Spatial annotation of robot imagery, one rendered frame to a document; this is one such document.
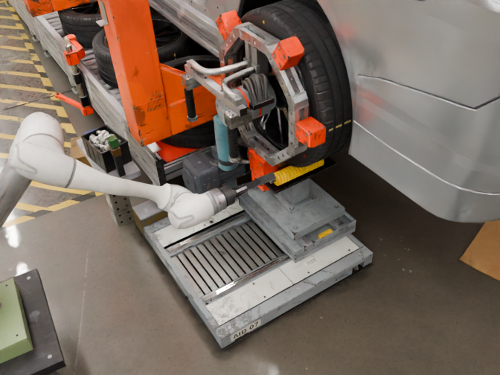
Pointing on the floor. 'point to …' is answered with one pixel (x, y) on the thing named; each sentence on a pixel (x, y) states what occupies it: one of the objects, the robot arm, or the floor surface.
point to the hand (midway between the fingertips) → (266, 178)
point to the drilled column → (120, 209)
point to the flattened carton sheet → (485, 250)
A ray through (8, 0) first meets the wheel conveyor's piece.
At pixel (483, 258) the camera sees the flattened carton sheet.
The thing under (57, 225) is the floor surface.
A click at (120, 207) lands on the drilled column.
